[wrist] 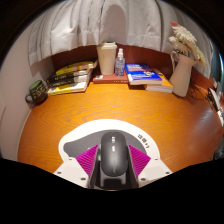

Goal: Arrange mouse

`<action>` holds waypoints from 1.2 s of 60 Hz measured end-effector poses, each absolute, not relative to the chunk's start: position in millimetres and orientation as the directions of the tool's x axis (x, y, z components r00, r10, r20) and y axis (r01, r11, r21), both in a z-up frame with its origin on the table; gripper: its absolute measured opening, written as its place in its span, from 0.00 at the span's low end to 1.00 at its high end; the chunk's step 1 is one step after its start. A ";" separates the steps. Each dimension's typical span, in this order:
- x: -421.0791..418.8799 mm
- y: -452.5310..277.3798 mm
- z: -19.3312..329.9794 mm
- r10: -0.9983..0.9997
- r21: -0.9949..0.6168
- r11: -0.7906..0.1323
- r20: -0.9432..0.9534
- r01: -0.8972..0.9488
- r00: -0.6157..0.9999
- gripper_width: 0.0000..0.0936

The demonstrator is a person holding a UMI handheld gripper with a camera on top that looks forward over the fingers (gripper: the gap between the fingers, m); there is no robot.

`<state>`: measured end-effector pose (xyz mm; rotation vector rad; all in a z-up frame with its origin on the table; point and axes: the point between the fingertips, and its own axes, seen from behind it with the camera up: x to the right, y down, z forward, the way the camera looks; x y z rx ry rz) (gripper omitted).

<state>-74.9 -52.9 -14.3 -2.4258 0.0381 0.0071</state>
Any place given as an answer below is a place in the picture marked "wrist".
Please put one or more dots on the white ceramic vase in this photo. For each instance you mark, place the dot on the white ceramic vase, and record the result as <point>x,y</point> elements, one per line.
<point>182,76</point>

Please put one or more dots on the clear spray bottle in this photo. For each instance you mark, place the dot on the clear spray bottle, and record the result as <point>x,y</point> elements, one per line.
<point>120,66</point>

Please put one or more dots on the yellow and white book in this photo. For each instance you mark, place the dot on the yellow and white book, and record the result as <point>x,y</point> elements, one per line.
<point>66,89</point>

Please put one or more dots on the white and grey mouse pad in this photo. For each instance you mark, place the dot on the white and grey mouse pad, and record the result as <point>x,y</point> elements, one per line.
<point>80,133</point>

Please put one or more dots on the blue book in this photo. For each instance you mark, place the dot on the blue book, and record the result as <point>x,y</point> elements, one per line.
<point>143,74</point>

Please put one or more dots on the white flat device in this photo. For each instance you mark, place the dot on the white flat device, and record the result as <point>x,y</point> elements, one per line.
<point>216,103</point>

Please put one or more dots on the thin black book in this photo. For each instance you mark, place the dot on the thin black book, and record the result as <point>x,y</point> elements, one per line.
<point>68,76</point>

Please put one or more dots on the thick black book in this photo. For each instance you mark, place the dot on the thick black book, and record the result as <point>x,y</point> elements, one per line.
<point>68,81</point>

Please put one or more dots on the orange book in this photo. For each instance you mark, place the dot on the orange book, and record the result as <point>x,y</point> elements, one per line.
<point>163,87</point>

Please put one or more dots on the red book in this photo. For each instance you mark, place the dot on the red book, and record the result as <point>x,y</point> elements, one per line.
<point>106,79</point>

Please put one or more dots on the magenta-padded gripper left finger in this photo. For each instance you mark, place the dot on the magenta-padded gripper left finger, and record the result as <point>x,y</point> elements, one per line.
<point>70,170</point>

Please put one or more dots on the dark mug with green inside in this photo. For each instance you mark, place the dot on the dark mug with green inside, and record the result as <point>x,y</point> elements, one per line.
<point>38,91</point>

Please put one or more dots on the white pleated curtain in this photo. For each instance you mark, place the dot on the white pleated curtain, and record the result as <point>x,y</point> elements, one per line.
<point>110,23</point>

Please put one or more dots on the cream tumbler cup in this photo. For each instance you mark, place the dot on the cream tumbler cup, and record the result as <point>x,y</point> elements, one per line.
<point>106,60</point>

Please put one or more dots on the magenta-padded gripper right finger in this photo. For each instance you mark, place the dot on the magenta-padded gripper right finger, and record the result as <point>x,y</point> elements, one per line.
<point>153,170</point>

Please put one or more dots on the dark grey computer mouse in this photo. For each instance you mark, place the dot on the dark grey computer mouse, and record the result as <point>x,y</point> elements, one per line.
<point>114,156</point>

